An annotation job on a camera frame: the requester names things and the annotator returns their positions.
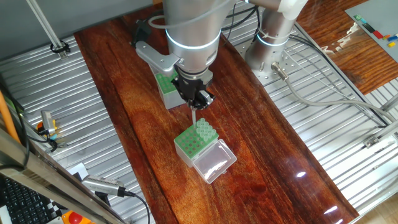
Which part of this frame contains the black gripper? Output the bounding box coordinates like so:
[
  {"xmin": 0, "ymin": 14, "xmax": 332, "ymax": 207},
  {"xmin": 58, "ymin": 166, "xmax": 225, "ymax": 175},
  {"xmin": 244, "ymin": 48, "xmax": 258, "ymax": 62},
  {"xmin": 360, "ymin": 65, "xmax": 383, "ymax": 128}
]
[{"xmin": 172, "ymin": 73, "xmax": 216, "ymax": 112}]

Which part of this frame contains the tall translucent green tip box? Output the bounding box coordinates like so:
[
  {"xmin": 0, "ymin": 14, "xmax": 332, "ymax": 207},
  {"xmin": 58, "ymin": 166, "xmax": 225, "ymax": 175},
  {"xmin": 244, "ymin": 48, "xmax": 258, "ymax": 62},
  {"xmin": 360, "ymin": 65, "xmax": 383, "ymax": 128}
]
[{"xmin": 152, "ymin": 67, "xmax": 187, "ymax": 110}]

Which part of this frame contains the low green rack tip box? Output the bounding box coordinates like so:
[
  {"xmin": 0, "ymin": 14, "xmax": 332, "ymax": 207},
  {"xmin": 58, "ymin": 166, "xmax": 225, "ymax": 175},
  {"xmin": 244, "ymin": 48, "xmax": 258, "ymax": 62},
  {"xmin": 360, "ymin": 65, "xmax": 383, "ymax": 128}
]
[{"xmin": 174, "ymin": 117, "xmax": 238, "ymax": 184}]

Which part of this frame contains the glossy brown wooden board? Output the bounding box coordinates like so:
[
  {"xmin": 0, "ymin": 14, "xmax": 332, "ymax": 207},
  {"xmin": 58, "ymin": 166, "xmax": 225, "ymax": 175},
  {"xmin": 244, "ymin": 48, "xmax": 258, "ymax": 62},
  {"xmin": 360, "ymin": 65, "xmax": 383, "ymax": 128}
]
[{"xmin": 73, "ymin": 0, "xmax": 360, "ymax": 224}]

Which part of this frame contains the white paper sheet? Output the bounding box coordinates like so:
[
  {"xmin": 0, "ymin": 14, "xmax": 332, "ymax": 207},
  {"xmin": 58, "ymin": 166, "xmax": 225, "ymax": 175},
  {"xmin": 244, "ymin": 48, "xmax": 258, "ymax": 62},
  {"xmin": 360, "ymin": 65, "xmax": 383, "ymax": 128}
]
[{"xmin": 68, "ymin": 162, "xmax": 90, "ymax": 181}]

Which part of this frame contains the scuffed brown wooden board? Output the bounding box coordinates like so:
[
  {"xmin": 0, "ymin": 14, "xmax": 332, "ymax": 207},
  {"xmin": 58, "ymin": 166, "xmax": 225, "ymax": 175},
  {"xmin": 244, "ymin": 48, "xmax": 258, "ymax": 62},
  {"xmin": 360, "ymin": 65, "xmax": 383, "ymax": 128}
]
[{"xmin": 298, "ymin": 0, "xmax": 398, "ymax": 96}]

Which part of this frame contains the orange yellow plastic object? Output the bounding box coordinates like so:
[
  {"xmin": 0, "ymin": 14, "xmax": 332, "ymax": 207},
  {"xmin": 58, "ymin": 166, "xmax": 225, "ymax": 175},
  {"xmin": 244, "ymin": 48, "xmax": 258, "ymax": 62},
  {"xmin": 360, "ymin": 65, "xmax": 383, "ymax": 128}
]
[{"xmin": 36, "ymin": 119, "xmax": 59, "ymax": 141}]

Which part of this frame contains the yellow button box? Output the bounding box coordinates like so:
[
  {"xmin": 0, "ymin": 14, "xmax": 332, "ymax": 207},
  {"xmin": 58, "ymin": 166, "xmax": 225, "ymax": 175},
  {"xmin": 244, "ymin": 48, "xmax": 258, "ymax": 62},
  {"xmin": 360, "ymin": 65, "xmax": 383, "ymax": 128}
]
[{"xmin": 61, "ymin": 210, "xmax": 96, "ymax": 224}]

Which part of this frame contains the red emergency stop button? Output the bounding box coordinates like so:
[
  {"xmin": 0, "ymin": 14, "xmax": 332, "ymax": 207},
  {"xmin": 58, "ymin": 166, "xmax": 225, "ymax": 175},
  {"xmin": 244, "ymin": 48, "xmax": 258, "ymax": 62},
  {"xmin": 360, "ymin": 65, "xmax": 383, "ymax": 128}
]
[{"xmin": 68, "ymin": 211, "xmax": 84, "ymax": 224}]

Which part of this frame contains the aluminium pole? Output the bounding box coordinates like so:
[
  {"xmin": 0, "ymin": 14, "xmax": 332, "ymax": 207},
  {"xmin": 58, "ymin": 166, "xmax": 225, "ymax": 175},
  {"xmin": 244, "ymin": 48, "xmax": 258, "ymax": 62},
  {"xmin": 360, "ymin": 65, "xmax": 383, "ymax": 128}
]
[{"xmin": 25, "ymin": 0, "xmax": 68, "ymax": 60}]

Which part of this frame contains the aluminium profile bar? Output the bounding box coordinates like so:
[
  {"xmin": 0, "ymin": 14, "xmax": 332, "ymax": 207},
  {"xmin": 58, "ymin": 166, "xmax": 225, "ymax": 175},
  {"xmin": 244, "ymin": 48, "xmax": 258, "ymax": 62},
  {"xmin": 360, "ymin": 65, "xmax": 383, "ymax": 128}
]
[
  {"xmin": 379, "ymin": 92, "xmax": 398, "ymax": 113},
  {"xmin": 377, "ymin": 119, "xmax": 398, "ymax": 141}
]

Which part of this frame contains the orange pole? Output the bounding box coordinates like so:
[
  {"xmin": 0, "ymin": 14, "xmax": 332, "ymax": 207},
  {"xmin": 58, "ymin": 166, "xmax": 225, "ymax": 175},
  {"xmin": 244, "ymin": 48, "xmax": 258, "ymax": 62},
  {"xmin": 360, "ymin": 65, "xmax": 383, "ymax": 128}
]
[{"xmin": 0, "ymin": 90, "xmax": 21, "ymax": 144}]

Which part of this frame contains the grey board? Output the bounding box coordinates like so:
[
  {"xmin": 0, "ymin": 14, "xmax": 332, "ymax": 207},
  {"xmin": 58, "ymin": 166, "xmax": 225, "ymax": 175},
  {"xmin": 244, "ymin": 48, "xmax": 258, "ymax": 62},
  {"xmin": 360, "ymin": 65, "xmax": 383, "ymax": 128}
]
[{"xmin": 344, "ymin": 0, "xmax": 398, "ymax": 63}]

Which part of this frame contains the black keyboard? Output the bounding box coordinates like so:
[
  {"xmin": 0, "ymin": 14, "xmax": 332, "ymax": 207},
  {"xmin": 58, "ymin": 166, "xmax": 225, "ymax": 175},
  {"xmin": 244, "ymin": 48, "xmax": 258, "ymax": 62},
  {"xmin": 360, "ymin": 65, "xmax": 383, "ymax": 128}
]
[{"xmin": 0, "ymin": 177, "xmax": 63, "ymax": 224}]

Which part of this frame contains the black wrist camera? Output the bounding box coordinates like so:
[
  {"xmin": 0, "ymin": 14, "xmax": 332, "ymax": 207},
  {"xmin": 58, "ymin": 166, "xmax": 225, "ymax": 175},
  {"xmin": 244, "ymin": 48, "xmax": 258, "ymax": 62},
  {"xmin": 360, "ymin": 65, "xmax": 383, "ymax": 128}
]
[{"xmin": 131, "ymin": 19, "xmax": 152, "ymax": 48}]

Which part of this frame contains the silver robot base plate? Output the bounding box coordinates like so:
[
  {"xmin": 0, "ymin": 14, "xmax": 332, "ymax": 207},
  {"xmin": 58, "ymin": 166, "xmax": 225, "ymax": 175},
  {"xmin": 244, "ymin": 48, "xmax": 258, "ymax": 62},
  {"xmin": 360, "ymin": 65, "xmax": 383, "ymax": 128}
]
[{"xmin": 236, "ymin": 37, "xmax": 304, "ymax": 86}]

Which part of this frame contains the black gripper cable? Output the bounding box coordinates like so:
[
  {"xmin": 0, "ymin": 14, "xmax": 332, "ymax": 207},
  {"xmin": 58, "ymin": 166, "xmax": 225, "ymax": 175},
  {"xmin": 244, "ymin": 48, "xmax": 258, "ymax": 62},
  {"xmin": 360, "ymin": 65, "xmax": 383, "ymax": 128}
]
[{"xmin": 221, "ymin": 3, "xmax": 259, "ymax": 32}]

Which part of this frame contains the thin black cable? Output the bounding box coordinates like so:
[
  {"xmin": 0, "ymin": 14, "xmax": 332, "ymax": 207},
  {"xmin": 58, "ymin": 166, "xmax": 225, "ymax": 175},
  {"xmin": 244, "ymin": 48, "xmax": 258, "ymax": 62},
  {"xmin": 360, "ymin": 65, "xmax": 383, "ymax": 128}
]
[{"xmin": 289, "ymin": 33, "xmax": 388, "ymax": 128}]

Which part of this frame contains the black camera cable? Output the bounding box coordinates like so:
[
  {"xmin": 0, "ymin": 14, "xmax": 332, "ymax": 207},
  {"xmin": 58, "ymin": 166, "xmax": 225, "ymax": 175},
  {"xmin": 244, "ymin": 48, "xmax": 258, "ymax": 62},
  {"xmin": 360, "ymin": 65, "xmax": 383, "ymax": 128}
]
[{"xmin": 124, "ymin": 190, "xmax": 152, "ymax": 224}]

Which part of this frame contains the grey cable with metal plug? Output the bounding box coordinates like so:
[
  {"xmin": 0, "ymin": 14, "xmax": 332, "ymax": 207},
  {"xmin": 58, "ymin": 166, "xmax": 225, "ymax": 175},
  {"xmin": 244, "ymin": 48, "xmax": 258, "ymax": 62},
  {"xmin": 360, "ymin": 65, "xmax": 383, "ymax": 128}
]
[{"xmin": 270, "ymin": 61, "xmax": 398, "ymax": 123}]

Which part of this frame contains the long silver depth camera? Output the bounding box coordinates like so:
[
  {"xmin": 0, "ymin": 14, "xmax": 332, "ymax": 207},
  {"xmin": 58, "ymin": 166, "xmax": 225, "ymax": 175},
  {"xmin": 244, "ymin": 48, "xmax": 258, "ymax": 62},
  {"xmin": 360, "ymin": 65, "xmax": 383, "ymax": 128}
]
[{"xmin": 81, "ymin": 174, "xmax": 127, "ymax": 197}]

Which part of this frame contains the black camera stand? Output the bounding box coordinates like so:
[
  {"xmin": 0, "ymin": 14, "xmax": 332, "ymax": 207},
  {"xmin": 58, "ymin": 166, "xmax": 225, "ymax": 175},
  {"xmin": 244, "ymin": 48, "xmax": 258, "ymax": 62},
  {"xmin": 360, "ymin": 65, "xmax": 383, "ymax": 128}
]
[{"xmin": 95, "ymin": 191, "xmax": 111, "ymax": 208}]

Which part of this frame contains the black cable loop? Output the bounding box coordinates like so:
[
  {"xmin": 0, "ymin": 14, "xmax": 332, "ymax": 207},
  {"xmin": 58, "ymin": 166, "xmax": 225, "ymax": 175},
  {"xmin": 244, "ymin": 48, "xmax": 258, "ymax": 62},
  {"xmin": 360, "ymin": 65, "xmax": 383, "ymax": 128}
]
[{"xmin": 50, "ymin": 40, "xmax": 72, "ymax": 54}]

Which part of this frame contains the small silver camera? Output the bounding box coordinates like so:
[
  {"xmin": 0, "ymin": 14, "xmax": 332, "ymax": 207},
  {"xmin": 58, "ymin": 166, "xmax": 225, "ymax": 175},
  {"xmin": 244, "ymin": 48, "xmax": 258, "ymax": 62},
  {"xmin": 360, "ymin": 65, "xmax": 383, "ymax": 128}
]
[{"xmin": 41, "ymin": 110, "xmax": 57, "ymax": 136}]

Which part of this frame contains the steel frame bar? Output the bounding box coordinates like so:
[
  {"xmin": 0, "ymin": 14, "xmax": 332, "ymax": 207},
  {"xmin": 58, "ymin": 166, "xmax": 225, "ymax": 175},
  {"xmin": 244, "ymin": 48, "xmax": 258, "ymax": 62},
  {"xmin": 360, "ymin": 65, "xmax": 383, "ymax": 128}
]
[{"xmin": 0, "ymin": 123, "xmax": 128, "ymax": 224}]

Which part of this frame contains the aluminium corner bracket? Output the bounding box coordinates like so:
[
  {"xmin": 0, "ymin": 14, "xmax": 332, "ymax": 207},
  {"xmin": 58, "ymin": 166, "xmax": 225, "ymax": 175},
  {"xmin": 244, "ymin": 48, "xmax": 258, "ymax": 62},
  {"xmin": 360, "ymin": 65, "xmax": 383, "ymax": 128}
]
[{"xmin": 363, "ymin": 136, "xmax": 382, "ymax": 149}]

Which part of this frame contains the thick black cable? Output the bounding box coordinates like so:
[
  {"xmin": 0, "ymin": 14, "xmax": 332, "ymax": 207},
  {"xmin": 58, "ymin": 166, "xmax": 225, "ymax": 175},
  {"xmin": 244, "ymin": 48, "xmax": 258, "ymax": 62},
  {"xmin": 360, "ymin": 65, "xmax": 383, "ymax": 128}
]
[{"xmin": 0, "ymin": 111, "xmax": 31, "ymax": 171}]

